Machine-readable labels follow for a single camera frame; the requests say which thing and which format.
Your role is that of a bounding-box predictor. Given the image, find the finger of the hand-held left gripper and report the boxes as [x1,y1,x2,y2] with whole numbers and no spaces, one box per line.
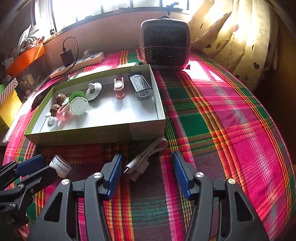
[0,166,59,214]
[0,154,46,183]

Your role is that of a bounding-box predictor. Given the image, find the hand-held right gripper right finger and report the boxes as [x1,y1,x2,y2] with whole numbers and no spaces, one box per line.
[172,151,270,241]

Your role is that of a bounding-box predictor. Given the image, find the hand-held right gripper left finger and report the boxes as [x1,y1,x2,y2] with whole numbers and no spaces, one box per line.
[27,153,123,241]

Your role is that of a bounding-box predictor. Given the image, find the small white ribbed canister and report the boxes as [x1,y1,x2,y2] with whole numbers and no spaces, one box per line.
[49,155,72,178]

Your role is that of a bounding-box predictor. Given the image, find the white usb cable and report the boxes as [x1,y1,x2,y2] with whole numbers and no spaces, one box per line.
[124,137,168,181]

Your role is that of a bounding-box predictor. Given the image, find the green cardboard box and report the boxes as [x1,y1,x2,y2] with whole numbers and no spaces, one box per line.
[24,64,166,146]

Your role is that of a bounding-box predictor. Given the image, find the small white knob gadget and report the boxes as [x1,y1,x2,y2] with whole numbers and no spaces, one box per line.
[45,112,58,129]

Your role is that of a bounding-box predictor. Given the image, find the brown walnut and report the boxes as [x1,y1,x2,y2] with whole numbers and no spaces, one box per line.
[55,93,67,105]
[50,104,61,117]

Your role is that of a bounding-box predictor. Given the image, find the pink nail clipper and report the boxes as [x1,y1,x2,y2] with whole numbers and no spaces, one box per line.
[56,97,72,121]

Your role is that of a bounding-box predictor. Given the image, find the green and white spool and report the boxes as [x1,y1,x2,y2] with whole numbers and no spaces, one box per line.
[69,91,89,115]

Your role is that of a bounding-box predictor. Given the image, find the white round face gadget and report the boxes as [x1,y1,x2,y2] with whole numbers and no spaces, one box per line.
[85,82,102,102]

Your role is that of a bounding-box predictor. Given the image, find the pink holder with green insert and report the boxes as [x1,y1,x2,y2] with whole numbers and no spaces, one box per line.
[114,76,126,100]

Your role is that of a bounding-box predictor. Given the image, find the small metal grater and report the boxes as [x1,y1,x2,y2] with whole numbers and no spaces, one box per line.
[128,74,153,101]

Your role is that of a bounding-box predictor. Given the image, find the yellow box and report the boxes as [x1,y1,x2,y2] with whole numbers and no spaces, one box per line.
[0,89,23,129]

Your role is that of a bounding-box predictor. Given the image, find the black phone on table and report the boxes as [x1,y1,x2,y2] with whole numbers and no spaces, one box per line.
[31,88,55,108]

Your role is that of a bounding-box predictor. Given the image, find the striped box lid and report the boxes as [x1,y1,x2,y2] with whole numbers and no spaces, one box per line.
[0,77,19,106]

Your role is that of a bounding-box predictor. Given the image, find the clear display case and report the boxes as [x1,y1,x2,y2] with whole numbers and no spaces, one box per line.
[14,56,50,95]

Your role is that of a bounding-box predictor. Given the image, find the black charger adapter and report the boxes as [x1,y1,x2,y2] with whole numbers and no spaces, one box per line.
[60,48,74,67]

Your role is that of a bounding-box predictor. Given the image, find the white power strip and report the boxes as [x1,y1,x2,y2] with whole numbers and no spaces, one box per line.
[50,51,104,79]

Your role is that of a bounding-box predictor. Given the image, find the pale leafy bundle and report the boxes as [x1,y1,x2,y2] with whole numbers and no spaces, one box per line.
[14,23,45,54]

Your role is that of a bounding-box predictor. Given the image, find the grey space heater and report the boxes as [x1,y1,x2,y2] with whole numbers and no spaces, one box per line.
[139,16,192,70]

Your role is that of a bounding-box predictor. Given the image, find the cream heart print curtain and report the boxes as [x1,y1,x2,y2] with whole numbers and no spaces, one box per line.
[185,0,280,93]

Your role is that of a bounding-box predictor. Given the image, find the window with black bars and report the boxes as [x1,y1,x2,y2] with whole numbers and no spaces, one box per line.
[35,0,192,35]

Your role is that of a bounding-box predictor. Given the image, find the black charger cable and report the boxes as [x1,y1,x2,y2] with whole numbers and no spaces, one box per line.
[62,36,79,67]

